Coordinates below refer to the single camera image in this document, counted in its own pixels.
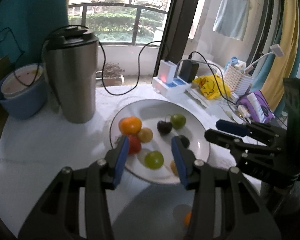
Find white power strip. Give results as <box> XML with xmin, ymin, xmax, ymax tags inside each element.
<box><xmin>152</xmin><ymin>77</ymin><xmax>191</xmax><ymax>97</ymax></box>

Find large orange front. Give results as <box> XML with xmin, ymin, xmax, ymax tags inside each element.
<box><xmin>184</xmin><ymin>212</ymin><xmax>192</xmax><ymax>226</ymax></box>

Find white charger plug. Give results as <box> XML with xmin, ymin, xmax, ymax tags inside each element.
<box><xmin>158</xmin><ymin>60</ymin><xmax>177</xmax><ymax>83</ymax></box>

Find large orange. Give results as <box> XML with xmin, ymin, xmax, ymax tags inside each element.
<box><xmin>119</xmin><ymin>116</ymin><xmax>142</xmax><ymax>135</ymax></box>
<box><xmin>184</xmin><ymin>212</ymin><xmax>192</xmax><ymax>226</ymax></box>

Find stainless steel tumbler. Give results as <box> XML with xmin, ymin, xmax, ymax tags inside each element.
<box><xmin>43</xmin><ymin>25</ymin><xmax>98</xmax><ymax>124</ymax></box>

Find hanging light blue towel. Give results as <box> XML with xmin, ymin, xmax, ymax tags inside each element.
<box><xmin>213</xmin><ymin>0</ymin><xmax>250</xmax><ymax>41</ymax></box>

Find white desk lamp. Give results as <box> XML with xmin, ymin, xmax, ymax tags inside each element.
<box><xmin>243</xmin><ymin>44</ymin><xmax>285</xmax><ymax>74</ymax></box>

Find blue plastic bowl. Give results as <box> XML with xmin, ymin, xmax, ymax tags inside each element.
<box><xmin>0</xmin><ymin>63</ymin><xmax>47</xmax><ymax>120</ymax></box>

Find black charging cable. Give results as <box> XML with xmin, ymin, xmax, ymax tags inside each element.
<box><xmin>97</xmin><ymin>40</ymin><xmax>170</xmax><ymax>97</ymax></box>

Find black power adapter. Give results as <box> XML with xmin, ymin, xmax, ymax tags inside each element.
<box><xmin>179</xmin><ymin>60</ymin><xmax>199</xmax><ymax>83</ymax></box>

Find yellow curtain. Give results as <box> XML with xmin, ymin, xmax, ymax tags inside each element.
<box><xmin>261</xmin><ymin>0</ymin><xmax>300</xmax><ymax>111</ymax></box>

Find dark plum with stem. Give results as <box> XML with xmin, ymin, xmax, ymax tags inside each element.
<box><xmin>157</xmin><ymin>119</ymin><xmax>173</xmax><ymax>136</ymax></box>

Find teal curtain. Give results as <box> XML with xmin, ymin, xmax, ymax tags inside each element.
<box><xmin>0</xmin><ymin>0</ymin><xmax>68</xmax><ymax>67</ymax></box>

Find green tomato back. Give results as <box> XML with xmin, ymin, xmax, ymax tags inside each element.
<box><xmin>170</xmin><ymin>114</ymin><xmax>186</xmax><ymax>129</ymax></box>

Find white blue tube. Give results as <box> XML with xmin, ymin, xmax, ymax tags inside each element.
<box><xmin>247</xmin><ymin>93</ymin><xmax>265</xmax><ymax>123</ymax></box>

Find white oval serving plate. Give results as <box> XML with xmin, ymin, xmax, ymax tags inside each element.
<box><xmin>109</xmin><ymin>99</ymin><xmax>210</xmax><ymax>185</ymax></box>

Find white perforated basket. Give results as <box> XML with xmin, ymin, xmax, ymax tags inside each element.
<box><xmin>223</xmin><ymin>65</ymin><xmax>254</xmax><ymax>96</ymax></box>

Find small dark plum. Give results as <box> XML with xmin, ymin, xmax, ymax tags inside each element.
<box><xmin>179</xmin><ymin>135</ymin><xmax>190</xmax><ymax>148</ymax></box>

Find round grey glass mat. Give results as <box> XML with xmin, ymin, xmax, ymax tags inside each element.
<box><xmin>112</xmin><ymin>185</ymin><xmax>194</xmax><ymax>239</ymax></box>

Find yellow brown kiwi fruit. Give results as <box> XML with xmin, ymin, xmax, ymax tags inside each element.
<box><xmin>137</xmin><ymin>127</ymin><xmax>153</xmax><ymax>143</ymax></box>

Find large orange back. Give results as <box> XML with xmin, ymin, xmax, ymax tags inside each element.
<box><xmin>119</xmin><ymin>116</ymin><xmax>142</xmax><ymax>135</ymax></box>

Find balcony metal railing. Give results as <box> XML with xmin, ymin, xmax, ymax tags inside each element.
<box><xmin>68</xmin><ymin>2</ymin><xmax>168</xmax><ymax>46</ymax></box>

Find small yellow orange fruit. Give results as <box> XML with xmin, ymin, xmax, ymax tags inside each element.
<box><xmin>170</xmin><ymin>161</ymin><xmax>179</xmax><ymax>177</ymax></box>

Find green tomato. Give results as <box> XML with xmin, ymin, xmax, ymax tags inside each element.
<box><xmin>170</xmin><ymin>114</ymin><xmax>186</xmax><ymax>129</ymax></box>
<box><xmin>145</xmin><ymin>151</ymin><xmax>164</xmax><ymax>170</ymax></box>

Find red tomato small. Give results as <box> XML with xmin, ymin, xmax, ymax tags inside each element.
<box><xmin>128</xmin><ymin>135</ymin><xmax>141</xmax><ymax>155</ymax></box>

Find green tomato front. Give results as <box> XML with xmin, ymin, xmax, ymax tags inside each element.
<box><xmin>145</xmin><ymin>151</ymin><xmax>164</xmax><ymax>170</ymax></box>

